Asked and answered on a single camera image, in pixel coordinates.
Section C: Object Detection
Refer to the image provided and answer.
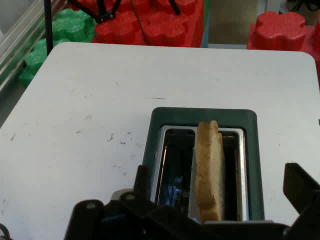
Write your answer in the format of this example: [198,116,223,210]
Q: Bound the slice of toasted bread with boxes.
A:
[194,120,226,224]

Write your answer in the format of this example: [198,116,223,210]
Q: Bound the black vertical pole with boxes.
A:
[43,0,54,56]

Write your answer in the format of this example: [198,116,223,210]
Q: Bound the black tripod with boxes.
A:
[67,0,181,25]

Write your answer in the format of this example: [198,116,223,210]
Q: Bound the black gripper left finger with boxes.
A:
[63,164,201,240]

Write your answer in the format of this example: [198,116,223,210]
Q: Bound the thin black cable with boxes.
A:
[130,0,151,46]

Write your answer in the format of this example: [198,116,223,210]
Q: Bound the green foam block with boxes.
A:
[18,8,97,88]

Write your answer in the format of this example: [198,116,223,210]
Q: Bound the dark green two-slot toaster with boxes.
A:
[142,106,266,223]

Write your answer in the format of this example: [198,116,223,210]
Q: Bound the small red foam block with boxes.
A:
[247,11,320,83]

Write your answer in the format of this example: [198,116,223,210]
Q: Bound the large red foam block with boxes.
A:
[67,0,205,48]

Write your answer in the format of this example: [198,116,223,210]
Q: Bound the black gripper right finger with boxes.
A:
[282,162,320,240]

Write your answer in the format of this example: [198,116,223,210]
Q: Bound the aluminium frame rail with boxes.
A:
[0,0,66,92]

